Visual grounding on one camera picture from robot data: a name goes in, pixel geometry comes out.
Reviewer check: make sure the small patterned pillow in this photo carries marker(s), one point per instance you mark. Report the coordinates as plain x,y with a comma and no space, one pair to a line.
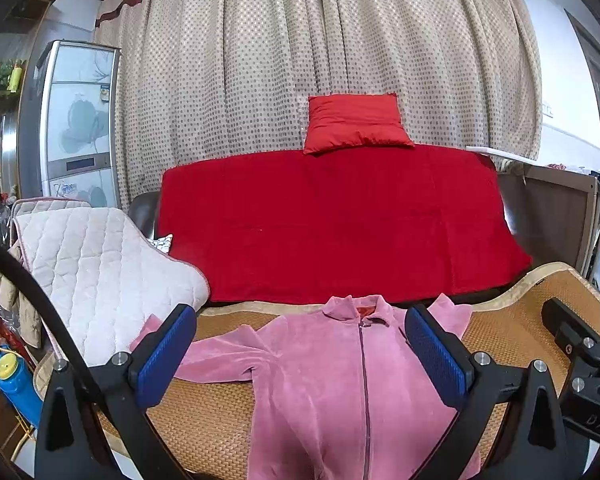
162,244

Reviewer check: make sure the white board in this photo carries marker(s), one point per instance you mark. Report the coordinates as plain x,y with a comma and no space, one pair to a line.
500,154

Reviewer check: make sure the beige dotted curtain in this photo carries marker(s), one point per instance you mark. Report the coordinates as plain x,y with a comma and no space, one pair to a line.
280,60

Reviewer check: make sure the red pillow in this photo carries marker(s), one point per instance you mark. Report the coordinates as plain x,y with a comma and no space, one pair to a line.
355,122

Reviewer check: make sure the wooden crib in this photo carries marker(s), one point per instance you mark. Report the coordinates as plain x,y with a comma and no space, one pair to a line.
550,210

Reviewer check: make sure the red blanket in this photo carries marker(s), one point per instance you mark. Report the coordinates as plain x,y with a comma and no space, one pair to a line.
330,220

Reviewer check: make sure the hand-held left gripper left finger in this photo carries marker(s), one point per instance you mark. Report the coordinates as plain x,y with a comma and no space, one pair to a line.
164,356

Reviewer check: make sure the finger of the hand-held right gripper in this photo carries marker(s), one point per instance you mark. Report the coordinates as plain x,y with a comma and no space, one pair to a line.
570,322

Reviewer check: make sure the window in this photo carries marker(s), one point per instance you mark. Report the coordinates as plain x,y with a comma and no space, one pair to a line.
597,85

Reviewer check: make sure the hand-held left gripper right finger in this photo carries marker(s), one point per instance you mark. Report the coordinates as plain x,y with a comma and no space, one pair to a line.
436,356

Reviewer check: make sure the white quilted cushion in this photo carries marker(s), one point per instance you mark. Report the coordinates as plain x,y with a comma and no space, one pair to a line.
100,270

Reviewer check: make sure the silver refrigerator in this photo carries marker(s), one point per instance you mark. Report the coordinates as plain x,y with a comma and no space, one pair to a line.
75,125

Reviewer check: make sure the blue and yellow toy bottle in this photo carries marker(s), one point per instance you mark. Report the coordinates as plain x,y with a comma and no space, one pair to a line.
12,385

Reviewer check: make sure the woven bamboo mat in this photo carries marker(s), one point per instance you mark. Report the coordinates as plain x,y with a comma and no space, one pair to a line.
505,325

